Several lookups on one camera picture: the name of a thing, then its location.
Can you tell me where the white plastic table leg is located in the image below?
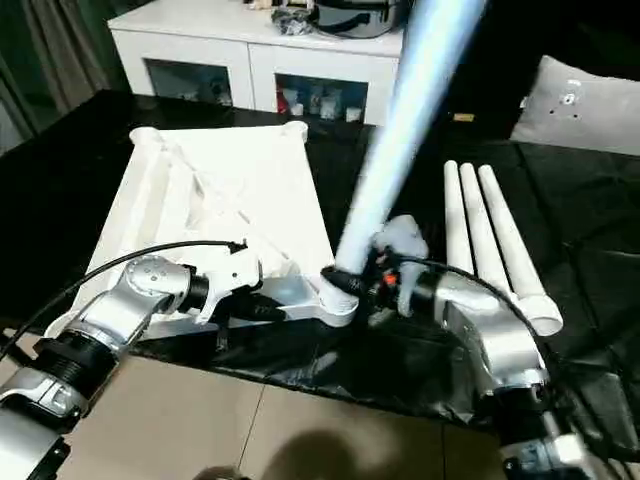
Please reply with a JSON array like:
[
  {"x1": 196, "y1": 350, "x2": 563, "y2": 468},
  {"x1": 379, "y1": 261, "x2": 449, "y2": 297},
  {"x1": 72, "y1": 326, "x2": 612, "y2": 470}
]
[
  {"x1": 477, "y1": 165, "x2": 564, "y2": 336},
  {"x1": 443, "y1": 160, "x2": 483, "y2": 273},
  {"x1": 333, "y1": 0, "x2": 488, "y2": 286},
  {"x1": 458, "y1": 163, "x2": 523, "y2": 299}
]

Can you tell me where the white plastic table top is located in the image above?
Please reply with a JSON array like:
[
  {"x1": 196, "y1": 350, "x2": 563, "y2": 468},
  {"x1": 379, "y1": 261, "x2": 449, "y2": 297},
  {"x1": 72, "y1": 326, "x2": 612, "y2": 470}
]
[{"x1": 45, "y1": 120, "x2": 361, "y2": 346}]

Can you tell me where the white sideboard cabinet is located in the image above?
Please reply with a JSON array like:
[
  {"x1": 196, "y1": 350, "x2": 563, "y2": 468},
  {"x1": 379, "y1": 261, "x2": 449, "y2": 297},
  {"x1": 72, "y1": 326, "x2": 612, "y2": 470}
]
[{"x1": 108, "y1": 0, "x2": 406, "y2": 126}]

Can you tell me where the grey pillow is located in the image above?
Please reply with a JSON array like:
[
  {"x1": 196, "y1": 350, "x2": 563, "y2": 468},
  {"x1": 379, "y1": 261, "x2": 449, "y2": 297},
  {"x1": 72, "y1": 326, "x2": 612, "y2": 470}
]
[{"x1": 510, "y1": 55, "x2": 640, "y2": 156}]

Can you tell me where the colourful clutter bundle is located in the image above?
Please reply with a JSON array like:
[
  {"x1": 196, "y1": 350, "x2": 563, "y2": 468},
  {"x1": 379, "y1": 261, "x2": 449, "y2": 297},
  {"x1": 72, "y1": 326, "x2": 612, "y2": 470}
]
[{"x1": 245, "y1": 0, "x2": 316, "y2": 36}]

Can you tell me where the grey curtain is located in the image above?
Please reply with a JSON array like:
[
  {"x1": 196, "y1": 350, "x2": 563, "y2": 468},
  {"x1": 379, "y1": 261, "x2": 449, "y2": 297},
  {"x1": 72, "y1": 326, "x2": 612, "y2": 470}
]
[{"x1": 0, "y1": 0, "x2": 126, "y2": 151}]

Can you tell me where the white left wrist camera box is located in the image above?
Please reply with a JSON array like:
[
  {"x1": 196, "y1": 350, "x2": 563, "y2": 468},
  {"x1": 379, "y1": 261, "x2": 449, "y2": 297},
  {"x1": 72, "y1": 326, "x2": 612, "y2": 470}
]
[{"x1": 200, "y1": 245, "x2": 265, "y2": 323}]

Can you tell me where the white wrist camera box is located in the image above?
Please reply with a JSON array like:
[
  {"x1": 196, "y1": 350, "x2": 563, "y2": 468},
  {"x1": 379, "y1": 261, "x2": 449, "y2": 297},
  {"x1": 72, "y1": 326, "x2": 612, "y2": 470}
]
[
  {"x1": 375, "y1": 215, "x2": 431, "y2": 267},
  {"x1": 200, "y1": 245, "x2": 265, "y2": 323}
]

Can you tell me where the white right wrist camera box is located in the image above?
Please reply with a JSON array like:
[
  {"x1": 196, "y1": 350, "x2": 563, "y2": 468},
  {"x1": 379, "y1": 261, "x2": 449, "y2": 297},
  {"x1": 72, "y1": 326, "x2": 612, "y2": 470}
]
[{"x1": 375, "y1": 215, "x2": 431, "y2": 267}]

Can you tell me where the grey bag with black strap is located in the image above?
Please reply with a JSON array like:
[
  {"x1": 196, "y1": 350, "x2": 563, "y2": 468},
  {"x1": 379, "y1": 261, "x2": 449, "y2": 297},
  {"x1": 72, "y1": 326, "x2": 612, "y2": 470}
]
[{"x1": 310, "y1": 0, "x2": 406, "y2": 39}]

